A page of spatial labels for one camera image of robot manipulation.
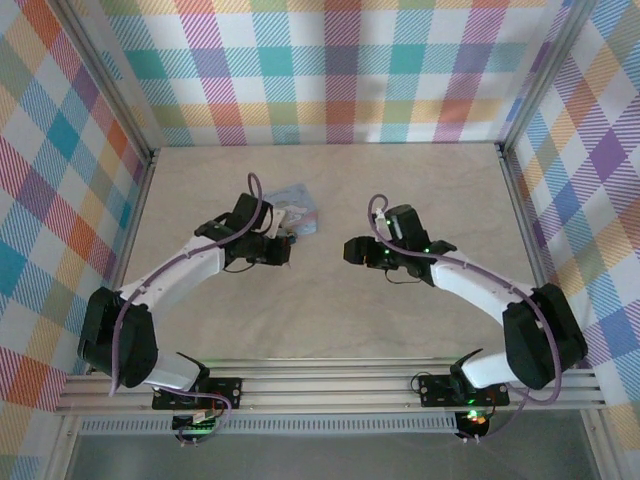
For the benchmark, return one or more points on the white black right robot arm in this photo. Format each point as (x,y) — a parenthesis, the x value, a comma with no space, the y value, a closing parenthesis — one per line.
(470,285)

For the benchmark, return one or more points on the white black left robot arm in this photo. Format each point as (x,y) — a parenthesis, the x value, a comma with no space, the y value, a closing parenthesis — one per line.
(170,270)

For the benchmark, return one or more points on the right controller circuit board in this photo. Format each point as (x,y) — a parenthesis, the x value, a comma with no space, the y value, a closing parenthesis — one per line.
(475,419)

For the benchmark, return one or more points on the controller circuit board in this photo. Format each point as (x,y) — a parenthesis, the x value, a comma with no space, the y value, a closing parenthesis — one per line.
(195,424)
(475,419)

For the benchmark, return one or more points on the left controller circuit board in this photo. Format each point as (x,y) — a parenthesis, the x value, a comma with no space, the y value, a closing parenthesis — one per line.
(195,424)

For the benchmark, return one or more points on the aluminium left side rail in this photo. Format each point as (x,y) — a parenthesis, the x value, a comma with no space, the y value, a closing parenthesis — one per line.
(134,235)

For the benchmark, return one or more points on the aluminium right side rail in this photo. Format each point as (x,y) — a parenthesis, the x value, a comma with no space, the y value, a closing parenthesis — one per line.
(527,235)

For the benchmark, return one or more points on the aluminium front frame rail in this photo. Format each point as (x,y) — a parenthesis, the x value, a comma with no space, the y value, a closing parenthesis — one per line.
(325,387)

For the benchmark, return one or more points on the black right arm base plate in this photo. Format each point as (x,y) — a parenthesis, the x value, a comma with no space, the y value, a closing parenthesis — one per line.
(437,390)

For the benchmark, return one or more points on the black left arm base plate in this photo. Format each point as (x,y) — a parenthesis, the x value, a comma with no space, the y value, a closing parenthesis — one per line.
(227,392)

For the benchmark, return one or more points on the aluminium right frame post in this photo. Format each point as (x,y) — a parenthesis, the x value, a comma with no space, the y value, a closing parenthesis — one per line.
(545,75)

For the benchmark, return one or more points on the aluminium frame post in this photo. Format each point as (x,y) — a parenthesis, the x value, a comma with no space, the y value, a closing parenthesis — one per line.
(545,75)
(107,75)

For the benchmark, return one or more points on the aluminium left frame post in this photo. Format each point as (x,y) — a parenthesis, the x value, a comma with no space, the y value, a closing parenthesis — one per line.
(107,75)

